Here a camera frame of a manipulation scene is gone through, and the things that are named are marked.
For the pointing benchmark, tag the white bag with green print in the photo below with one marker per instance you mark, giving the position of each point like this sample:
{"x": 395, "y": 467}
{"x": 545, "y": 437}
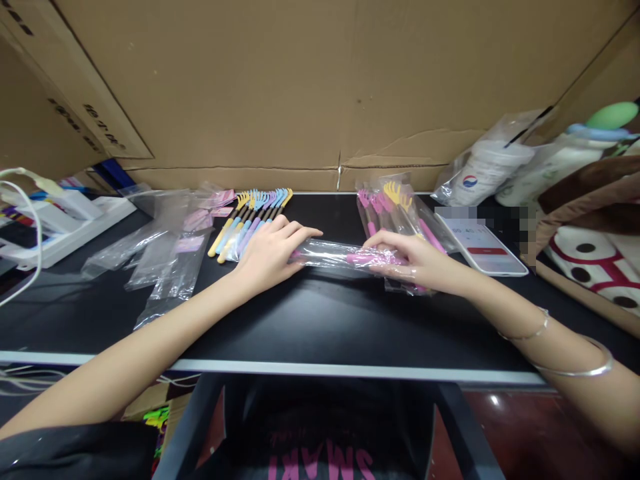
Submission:
{"x": 550, "y": 170}

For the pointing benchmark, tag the white smartphone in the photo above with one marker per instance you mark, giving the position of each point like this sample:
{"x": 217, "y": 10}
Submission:
{"x": 492, "y": 250}

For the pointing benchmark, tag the person's right hand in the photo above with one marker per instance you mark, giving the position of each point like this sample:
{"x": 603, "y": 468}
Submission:
{"x": 420, "y": 265}

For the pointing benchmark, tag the person's left little finger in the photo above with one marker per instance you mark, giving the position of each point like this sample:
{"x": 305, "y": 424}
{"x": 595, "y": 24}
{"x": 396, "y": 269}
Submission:
{"x": 280, "y": 222}

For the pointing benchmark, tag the pink back scratcher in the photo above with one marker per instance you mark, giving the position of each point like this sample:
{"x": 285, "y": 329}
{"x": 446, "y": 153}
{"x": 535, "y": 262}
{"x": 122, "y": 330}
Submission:
{"x": 357, "y": 258}

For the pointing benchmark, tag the person's left middle finger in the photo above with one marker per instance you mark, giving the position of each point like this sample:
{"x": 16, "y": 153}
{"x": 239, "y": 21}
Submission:
{"x": 309, "y": 233}

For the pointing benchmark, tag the row of colourful back scratchers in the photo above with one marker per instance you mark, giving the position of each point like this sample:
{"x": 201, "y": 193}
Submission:
{"x": 245, "y": 220}

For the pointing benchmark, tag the green egg-shaped toy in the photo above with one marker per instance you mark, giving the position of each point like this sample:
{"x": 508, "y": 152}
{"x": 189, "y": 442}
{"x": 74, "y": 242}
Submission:
{"x": 612, "y": 116}

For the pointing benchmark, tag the white power strip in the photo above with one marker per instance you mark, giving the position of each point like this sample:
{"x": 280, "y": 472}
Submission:
{"x": 75, "y": 225}

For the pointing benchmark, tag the person's left hand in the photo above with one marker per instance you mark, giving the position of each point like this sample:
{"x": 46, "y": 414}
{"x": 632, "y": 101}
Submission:
{"x": 270, "y": 255}

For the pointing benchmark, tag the printed cardboard box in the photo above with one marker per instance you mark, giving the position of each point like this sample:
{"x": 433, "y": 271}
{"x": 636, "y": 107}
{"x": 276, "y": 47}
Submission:
{"x": 55, "y": 90}

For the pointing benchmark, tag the colourful small boxes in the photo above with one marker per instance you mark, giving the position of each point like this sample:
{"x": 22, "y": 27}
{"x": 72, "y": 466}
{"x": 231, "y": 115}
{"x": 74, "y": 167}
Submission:
{"x": 100, "y": 180}

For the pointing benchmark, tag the pink label card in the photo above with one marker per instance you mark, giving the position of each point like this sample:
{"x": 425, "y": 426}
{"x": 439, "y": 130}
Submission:
{"x": 224, "y": 196}
{"x": 190, "y": 244}
{"x": 223, "y": 211}
{"x": 198, "y": 220}

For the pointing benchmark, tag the person's body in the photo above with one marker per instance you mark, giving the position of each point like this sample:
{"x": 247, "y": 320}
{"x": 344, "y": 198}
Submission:
{"x": 320, "y": 440}

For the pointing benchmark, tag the white charger plug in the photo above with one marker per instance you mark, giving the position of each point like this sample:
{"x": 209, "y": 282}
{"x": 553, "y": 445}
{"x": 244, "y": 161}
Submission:
{"x": 45, "y": 184}

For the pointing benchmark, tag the pile of empty clear sleeves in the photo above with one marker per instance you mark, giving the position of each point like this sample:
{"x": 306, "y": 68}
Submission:
{"x": 155, "y": 250}

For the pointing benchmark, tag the white lidded drink cup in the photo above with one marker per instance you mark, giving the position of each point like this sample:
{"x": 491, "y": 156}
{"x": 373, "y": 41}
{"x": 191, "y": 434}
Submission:
{"x": 487, "y": 175}

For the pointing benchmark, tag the large cardboard sheet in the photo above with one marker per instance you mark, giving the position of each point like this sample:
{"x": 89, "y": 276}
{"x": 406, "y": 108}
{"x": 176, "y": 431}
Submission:
{"x": 325, "y": 85}

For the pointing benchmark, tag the clear plastic sleeve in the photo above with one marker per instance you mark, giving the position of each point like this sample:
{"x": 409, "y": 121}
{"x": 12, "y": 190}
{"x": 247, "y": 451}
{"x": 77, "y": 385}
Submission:
{"x": 330, "y": 252}

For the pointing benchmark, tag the cardboard box with neon items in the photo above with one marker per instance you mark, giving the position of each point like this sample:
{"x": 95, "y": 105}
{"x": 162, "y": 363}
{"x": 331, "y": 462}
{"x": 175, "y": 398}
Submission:
{"x": 157, "y": 415}

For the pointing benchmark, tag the person's right thumb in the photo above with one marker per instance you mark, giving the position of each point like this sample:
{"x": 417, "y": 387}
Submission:
{"x": 384, "y": 271}

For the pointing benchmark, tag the pile of bagged back scratchers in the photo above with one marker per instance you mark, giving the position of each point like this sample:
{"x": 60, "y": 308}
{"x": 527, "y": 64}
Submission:
{"x": 395, "y": 210}

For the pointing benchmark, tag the person's left ring finger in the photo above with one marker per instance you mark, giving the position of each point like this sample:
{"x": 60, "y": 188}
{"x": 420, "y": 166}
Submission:
{"x": 294, "y": 228}

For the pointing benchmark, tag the brown and white plush bag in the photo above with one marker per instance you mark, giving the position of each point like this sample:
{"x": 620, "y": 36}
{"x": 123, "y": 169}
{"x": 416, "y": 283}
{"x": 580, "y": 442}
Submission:
{"x": 595, "y": 225}

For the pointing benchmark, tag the person's right fingers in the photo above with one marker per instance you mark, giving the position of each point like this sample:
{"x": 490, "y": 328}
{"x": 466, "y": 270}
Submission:
{"x": 382, "y": 245}

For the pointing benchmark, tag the person's left fingers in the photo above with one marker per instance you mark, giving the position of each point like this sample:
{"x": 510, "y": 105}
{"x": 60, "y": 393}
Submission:
{"x": 297, "y": 257}

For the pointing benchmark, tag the clear plastic carrier bag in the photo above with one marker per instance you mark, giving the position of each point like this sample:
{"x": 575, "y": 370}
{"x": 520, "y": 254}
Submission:
{"x": 505, "y": 132}

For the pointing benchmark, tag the black drinking straw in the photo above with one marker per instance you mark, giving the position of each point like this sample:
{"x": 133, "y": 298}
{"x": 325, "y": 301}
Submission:
{"x": 525, "y": 129}

